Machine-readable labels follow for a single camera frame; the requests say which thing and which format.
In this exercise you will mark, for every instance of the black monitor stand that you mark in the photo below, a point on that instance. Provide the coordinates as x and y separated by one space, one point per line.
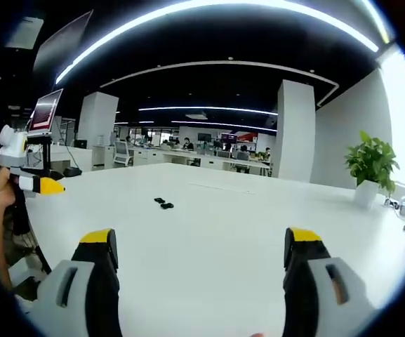
46 154

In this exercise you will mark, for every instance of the background computer monitor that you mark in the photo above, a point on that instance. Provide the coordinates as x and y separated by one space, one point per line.
229 137
204 136

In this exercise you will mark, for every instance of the green potted plant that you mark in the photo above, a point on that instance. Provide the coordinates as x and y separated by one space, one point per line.
374 158

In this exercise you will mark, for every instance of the person's right hand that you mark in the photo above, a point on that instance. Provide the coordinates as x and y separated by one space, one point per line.
256 334

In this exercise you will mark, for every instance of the curved ceiling light strip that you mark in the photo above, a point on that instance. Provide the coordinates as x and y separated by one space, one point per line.
202 14

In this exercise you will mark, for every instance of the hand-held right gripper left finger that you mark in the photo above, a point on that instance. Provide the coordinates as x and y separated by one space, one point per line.
83 281

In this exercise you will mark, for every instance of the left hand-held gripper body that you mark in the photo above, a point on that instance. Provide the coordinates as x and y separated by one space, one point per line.
12 145

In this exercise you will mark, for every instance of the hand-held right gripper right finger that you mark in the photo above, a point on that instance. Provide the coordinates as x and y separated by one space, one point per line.
314 281

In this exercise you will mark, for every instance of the white plant pot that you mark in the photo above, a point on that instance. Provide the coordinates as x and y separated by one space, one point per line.
366 193

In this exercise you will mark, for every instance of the person's left hand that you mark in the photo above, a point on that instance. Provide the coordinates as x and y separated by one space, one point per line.
1 187

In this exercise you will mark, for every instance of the white office chair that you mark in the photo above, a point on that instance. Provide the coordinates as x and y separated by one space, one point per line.
121 151

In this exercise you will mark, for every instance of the black plastic buckle part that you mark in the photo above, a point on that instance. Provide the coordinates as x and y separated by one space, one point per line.
159 200
167 206

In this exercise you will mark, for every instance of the monitor with red screen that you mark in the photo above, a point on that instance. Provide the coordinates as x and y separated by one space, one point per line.
44 112

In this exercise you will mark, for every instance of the black desk device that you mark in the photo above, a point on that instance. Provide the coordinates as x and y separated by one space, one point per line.
71 171

